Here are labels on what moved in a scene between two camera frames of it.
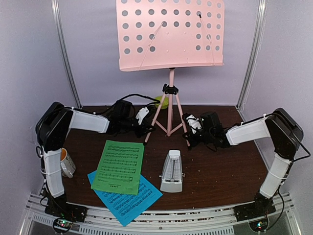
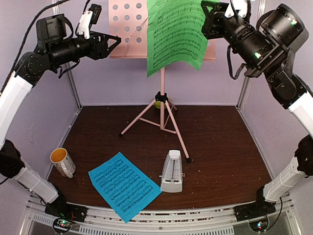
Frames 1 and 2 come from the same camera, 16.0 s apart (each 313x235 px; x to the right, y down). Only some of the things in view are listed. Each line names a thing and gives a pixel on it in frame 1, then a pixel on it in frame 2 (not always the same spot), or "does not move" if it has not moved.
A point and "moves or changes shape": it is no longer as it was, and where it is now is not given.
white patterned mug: [67, 165] does not move
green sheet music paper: [120, 167] to [174, 34]
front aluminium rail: [220, 221] does not move
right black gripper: [193, 142] to [211, 28]
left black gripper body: [144, 124] to [93, 52]
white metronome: [172, 175] does not move
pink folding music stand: [166, 35] moves or changes shape
